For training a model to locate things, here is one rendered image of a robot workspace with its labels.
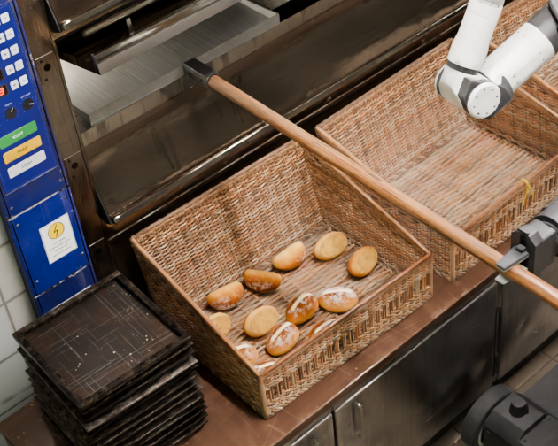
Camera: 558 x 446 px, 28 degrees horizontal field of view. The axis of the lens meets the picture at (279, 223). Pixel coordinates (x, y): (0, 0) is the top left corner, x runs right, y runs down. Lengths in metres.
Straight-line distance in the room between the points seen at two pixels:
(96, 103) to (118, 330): 0.51
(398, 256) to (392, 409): 0.39
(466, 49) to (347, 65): 0.76
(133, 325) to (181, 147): 0.48
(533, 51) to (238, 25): 0.77
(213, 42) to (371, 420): 1.01
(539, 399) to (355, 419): 0.61
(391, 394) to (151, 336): 0.71
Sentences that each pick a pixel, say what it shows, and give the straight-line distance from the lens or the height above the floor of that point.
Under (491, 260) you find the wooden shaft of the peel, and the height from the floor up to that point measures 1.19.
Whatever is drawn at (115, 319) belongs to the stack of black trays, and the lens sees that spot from 2.45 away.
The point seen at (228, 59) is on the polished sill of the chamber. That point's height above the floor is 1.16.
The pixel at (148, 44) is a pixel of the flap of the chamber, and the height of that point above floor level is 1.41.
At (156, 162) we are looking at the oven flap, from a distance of 2.64.
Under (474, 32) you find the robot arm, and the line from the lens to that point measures 2.23.
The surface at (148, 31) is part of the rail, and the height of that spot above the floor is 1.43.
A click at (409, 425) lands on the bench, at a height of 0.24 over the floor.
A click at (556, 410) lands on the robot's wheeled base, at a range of 3.13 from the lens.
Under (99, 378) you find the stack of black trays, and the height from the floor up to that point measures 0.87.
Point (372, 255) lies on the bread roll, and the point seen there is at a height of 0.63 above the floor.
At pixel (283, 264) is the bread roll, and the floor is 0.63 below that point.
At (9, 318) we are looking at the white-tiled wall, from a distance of 2.61.
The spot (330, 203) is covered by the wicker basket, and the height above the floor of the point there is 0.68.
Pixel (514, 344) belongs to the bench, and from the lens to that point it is 3.22.
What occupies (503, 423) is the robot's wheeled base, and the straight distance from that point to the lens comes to 3.05.
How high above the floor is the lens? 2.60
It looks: 41 degrees down
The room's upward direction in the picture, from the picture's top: 7 degrees counter-clockwise
